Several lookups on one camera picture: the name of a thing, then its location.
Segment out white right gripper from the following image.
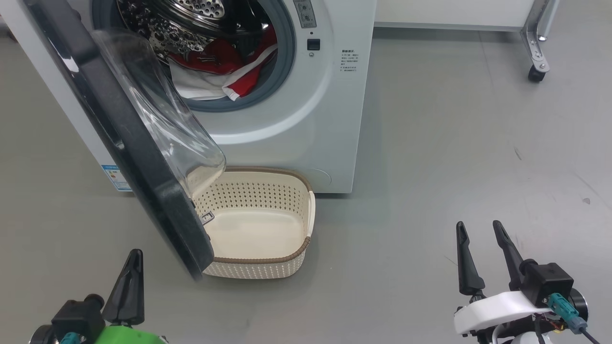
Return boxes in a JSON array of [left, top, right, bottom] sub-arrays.
[[453, 220, 555, 335]]

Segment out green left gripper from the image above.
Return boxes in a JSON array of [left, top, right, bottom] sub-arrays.
[[93, 248, 168, 344]]

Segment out black round glass washer door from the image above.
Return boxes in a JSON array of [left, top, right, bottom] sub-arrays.
[[22, 0, 228, 281]]

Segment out red and white shirt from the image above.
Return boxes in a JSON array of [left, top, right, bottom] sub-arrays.
[[166, 37, 249, 102]]

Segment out red shorts white stripe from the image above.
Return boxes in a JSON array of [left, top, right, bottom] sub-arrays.
[[222, 24, 279, 102]]

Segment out cream perforated basket brown rim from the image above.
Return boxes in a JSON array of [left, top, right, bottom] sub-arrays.
[[191, 166, 316, 280]]

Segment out white front-load washing machine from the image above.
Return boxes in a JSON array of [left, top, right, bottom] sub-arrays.
[[0, 0, 377, 194]]

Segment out grey metal leg with caster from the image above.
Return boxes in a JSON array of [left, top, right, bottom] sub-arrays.
[[520, 0, 560, 83]]

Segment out white partition panel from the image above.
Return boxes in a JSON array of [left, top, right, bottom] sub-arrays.
[[374, 0, 536, 32]]

